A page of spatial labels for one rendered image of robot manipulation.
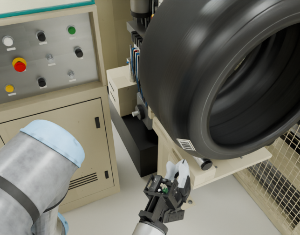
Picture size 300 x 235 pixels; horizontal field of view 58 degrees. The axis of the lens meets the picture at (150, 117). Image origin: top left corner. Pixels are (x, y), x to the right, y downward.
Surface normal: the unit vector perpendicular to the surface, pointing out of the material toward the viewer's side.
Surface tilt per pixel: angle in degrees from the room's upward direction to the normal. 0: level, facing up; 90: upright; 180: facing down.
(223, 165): 0
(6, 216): 56
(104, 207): 0
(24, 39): 90
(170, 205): 98
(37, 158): 33
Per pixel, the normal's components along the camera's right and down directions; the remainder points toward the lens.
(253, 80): -0.35, 0.13
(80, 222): 0.00, -0.74
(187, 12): -0.65, -0.33
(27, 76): 0.41, 0.61
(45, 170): 0.73, -0.22
